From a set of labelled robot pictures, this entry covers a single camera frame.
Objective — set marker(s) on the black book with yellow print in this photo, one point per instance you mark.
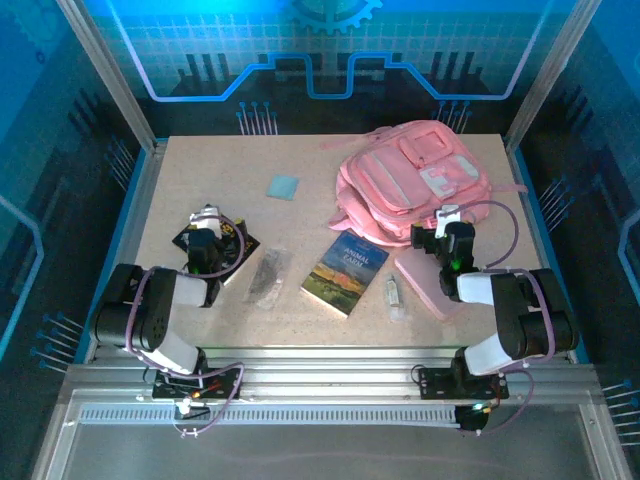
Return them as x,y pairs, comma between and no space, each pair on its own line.
233,261

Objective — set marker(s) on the pink pencil case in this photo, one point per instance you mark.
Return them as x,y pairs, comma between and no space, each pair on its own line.
420,280

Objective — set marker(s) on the pink student backpack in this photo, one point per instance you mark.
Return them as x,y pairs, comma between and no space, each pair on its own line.
400,200

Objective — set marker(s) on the clear bag of black pens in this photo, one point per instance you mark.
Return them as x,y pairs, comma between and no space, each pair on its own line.
267,275

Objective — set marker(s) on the small glue stick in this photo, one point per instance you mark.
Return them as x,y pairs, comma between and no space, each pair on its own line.
394,292

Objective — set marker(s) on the light blue sticky note pad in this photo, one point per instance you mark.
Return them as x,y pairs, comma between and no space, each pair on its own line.
282,187

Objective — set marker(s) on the Animal Farm paperback book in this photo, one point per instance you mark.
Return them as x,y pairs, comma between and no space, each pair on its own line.
345,275

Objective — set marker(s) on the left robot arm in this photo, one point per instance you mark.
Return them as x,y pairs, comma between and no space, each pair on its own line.
170,350

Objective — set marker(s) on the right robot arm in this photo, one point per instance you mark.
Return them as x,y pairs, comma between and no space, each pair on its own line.
485,355

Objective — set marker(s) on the small controller board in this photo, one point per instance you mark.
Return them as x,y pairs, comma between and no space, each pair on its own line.
187,409
470,420

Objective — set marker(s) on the grey metal lower tray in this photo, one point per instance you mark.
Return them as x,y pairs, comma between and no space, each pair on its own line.
325,450

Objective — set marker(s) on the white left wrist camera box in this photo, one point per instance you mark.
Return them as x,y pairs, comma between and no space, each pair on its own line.
210,217

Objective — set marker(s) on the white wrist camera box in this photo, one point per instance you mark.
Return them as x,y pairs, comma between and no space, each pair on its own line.
446,220
210,217

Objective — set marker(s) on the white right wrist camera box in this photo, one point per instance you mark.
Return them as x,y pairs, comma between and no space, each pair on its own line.
446,220

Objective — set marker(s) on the aluminium table side rail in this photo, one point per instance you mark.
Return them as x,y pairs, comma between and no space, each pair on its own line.
142,200
527,200

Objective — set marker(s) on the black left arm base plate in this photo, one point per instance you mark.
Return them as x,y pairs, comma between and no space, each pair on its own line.
225,382

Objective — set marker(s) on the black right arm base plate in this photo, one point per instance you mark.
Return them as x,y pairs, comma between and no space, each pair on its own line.
435,382

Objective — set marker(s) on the aluminium front rail beam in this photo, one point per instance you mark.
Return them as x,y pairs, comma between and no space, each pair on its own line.
325,365

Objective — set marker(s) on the aluminium frame post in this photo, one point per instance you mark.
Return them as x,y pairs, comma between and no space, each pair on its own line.
550,75
110,75

